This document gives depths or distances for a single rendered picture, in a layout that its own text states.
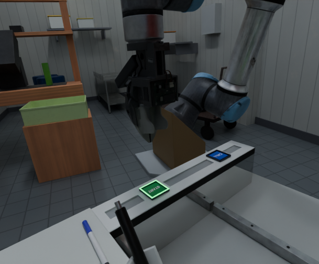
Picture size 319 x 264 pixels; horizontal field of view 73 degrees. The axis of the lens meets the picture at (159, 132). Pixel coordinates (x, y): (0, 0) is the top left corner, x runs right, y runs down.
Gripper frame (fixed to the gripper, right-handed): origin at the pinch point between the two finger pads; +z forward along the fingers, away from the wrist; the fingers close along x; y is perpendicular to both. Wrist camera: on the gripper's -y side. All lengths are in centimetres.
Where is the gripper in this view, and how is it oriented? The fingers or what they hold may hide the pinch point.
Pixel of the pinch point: (147, 136)
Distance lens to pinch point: 50.3
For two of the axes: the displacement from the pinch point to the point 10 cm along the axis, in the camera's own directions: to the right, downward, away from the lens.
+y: 6.2, 2.4, -7.5
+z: 0.7, 9.3, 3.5
